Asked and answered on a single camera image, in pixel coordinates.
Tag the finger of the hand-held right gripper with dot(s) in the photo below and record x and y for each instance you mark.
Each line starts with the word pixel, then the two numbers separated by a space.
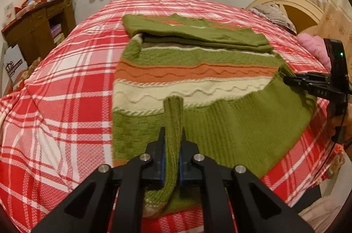
pixel 291 81
pixel 305 75

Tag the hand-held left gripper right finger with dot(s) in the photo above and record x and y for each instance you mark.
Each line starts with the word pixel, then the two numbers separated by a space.
pixel 181 172

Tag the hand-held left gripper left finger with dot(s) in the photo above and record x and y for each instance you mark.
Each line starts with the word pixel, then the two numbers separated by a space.
pixel 162 164

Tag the green orange cream striped sweater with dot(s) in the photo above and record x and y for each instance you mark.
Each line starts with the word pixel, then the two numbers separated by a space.
pixel 220 125

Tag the pink quilt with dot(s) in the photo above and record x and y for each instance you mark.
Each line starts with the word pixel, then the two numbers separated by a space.
pixel 312 44

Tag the striped pillow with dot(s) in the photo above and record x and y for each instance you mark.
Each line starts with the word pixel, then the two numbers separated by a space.
pixel 271 11

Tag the red white plaid blanket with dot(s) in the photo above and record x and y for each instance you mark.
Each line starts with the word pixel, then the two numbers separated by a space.
pixel 68 84

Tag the person's light clothing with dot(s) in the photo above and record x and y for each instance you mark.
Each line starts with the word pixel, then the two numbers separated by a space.
pixel 324 211

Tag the gold patterned gift bag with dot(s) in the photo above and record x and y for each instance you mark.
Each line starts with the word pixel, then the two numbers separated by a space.
pixel 27 72

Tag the boxes inside desk shelf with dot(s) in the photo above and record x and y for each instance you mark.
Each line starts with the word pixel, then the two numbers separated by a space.
pixel 56 31

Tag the white paper bag black print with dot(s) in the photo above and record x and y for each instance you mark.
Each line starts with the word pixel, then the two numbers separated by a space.
pixel 12 68

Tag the brown wooden desk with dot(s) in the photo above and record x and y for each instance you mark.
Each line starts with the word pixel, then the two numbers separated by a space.
pixel 33 26

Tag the flat orange white box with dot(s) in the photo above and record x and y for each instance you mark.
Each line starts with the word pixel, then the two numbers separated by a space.
pixel 26 4

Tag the white box with red print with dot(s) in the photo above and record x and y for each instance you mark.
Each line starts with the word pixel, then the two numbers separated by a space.
pixel 9 11

